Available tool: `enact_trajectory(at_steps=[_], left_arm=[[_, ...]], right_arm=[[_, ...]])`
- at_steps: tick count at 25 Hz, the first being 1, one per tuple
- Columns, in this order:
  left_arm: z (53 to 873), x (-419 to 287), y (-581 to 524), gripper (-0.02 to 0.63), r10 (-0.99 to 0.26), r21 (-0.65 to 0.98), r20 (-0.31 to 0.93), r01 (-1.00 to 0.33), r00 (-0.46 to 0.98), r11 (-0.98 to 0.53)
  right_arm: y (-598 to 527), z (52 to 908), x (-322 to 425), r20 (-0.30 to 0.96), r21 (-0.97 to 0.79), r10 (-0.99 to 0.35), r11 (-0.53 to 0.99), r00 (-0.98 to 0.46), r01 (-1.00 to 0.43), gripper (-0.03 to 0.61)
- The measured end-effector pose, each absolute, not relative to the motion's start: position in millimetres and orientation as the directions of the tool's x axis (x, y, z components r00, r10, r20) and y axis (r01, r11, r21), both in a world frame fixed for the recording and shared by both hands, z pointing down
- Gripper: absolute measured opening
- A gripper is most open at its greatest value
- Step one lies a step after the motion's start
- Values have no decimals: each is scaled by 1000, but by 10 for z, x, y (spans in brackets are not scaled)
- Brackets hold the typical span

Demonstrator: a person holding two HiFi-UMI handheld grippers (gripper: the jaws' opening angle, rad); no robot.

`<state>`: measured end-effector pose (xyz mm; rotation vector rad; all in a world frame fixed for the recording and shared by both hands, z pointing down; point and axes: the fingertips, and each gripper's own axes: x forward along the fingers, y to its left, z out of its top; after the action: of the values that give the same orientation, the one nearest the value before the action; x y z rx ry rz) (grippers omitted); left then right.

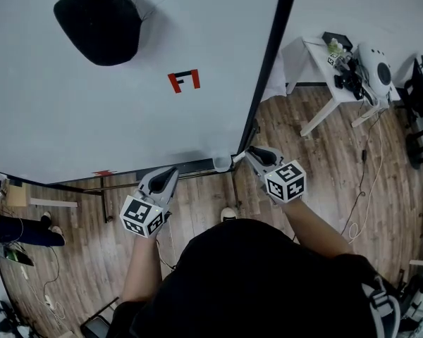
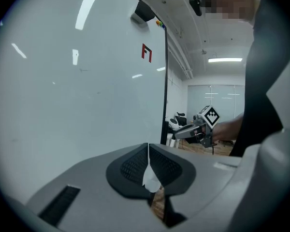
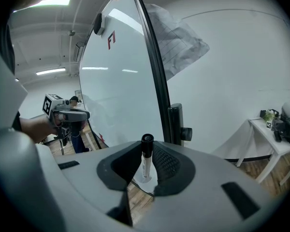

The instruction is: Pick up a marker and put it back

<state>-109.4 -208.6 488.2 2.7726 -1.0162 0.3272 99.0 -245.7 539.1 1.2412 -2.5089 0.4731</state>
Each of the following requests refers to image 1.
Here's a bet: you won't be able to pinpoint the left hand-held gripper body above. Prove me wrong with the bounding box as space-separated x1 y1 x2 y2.
119 189 172 239

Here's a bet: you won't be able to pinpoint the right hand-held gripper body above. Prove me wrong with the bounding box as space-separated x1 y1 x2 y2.
259 160 307 206

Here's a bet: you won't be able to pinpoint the clear plastic cup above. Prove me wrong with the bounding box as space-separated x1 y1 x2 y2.
213 156 234 173

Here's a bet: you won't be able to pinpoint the person's right forearm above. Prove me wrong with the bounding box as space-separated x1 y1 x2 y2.
285 199 355 256

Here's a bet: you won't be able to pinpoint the person's left forearm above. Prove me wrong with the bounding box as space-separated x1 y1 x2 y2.
121 236 163 304

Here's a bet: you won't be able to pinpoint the black-framed whiteboard on stand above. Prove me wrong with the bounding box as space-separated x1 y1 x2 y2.
0 0 300 223

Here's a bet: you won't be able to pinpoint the black whiteboard eraser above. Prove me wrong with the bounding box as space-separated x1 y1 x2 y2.
53 0 142 66

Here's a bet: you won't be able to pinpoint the person's white shoe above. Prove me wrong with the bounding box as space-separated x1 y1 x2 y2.
220 206 238 223

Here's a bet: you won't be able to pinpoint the white plastic bag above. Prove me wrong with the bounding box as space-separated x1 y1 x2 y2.
260 51 288 101

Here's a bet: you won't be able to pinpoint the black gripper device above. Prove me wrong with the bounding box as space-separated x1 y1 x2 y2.
326 54 364 100

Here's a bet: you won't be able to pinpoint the person's black shirt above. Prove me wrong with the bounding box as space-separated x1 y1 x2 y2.
112 218 403 338

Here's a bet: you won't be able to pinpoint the red and black tape mark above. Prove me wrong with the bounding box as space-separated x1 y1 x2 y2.
167 69 201 94

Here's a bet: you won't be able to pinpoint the black folding chair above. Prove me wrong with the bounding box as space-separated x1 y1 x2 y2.
80 296 121 338

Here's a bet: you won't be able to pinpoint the wooden table white legs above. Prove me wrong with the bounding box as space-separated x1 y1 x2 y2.
5 178 79 209

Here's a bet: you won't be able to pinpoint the white rounded device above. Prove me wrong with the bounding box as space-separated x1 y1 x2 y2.
357 42 396 100

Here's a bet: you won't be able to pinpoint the dark tablet green screen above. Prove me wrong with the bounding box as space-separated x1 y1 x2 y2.
0 241 35 268

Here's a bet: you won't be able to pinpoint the black floor cable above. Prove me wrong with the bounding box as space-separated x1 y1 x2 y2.
340 116 371 239

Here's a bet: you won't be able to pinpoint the white floor cable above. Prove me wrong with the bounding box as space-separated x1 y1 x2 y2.
348 113 385 242

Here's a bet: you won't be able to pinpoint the white power strip cable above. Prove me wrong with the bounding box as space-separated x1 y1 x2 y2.
19 265 66 327

